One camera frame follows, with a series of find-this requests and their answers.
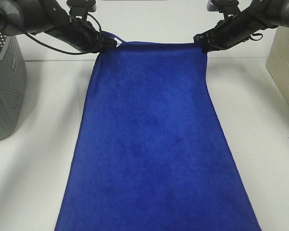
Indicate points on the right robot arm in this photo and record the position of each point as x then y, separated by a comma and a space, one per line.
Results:
276, 11

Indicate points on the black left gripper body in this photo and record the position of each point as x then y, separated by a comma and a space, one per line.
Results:
74, 29

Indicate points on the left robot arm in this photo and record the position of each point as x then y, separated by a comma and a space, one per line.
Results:
31, 17

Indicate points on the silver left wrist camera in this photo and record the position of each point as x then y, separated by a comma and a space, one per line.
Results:
89, 5

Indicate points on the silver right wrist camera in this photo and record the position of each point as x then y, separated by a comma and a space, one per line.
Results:
223, 6

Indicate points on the grey perforated laundry basket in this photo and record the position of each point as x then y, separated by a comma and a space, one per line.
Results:
12, 84

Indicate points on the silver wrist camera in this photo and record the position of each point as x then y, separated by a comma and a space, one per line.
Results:
223, 6
89, 5

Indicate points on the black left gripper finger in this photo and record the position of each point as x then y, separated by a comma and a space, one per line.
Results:
107, 42
112, 36

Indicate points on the blue towel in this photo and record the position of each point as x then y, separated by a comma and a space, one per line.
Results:
151, 154

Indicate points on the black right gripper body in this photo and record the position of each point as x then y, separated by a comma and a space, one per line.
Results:
234, 30

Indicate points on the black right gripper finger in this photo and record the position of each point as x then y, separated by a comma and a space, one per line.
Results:
207, 38
207, 49

